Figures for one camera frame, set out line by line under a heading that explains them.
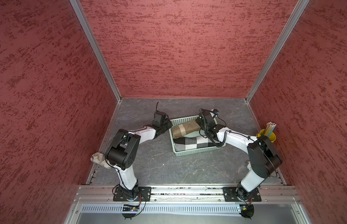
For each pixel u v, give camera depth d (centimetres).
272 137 87
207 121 70
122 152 49
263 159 50
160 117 76
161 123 76
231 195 74
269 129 84
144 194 74
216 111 83
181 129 92
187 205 71
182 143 87
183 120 98
